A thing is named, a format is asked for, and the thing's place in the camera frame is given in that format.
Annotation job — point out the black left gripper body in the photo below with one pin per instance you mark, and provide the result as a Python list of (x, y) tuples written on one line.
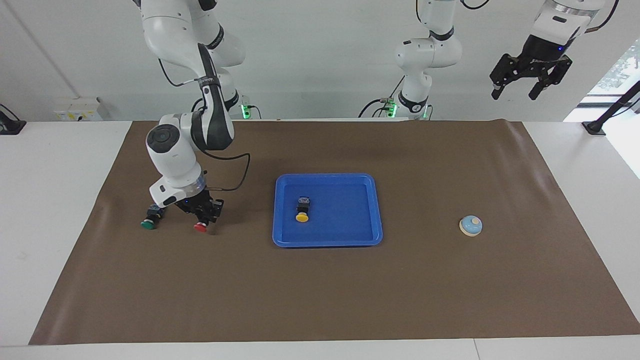
[(532, 62)]

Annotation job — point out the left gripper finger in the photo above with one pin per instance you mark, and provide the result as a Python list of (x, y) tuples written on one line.
[(497, 89), (538, 87)]

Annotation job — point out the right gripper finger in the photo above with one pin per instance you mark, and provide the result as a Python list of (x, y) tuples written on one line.
[(197, 217), (215, 216)]

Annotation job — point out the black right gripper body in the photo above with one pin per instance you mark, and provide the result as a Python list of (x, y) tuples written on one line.
[(200, 204)]

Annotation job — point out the red push button switch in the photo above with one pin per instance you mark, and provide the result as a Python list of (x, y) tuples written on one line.
[(201, 227)]

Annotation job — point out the green push button switch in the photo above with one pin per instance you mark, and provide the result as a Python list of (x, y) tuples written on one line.
[(151, 219)]

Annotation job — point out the yellow push button switch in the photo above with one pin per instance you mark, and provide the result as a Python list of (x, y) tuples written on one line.
[(302, 209)]

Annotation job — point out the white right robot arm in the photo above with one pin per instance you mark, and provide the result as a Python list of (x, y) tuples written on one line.
[(172, 155)]

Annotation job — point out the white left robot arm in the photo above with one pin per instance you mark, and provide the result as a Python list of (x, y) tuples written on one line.
[(425, 55)]

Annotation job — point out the blue plastic tray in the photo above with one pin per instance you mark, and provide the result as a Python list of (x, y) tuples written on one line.
[(345, 215)]

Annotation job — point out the light blue call bell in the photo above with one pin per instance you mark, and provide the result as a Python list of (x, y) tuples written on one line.
[(471, 226)]

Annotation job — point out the bright window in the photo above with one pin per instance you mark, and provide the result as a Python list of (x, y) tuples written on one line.
[(625, 70)]

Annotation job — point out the brown table mat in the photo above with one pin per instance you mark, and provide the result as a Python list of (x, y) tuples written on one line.
[(320, 290)]

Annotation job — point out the black clamp stand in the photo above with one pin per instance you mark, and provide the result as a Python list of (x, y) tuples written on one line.
[(11, 125)]

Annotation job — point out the white wall socket box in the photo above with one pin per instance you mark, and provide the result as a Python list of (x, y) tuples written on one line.
[(77, 109)]

